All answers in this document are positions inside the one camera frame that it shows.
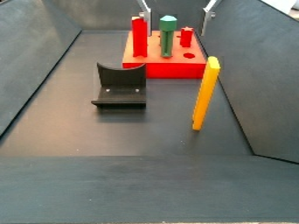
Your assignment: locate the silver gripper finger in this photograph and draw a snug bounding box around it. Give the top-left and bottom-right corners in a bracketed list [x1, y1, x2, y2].
[136, 0, 152, 36]
[200, 0, 222, 36]

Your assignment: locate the yellow two-pronged peg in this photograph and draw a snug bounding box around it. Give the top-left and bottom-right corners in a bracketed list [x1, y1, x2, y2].
[192, 56, 220, 130]

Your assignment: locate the red peg board base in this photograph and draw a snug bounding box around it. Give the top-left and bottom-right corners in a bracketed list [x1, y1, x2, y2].
[123, 31, 206, 79]

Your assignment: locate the tall red rectangular peg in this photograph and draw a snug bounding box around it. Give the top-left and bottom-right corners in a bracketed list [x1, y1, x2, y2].
[132, 17, 147, 57]

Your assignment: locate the green hexagon-top forked peg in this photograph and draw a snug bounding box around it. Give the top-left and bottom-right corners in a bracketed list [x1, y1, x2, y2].
[159, 15, 178, 58]

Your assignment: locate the red star-shaped peg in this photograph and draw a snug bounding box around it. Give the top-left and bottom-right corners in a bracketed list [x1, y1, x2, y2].
[180, 26, 194, 47]

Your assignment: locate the black curved holder bracket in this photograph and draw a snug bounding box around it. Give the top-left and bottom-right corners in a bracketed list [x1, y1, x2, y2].
[91, 64, 146, 108]

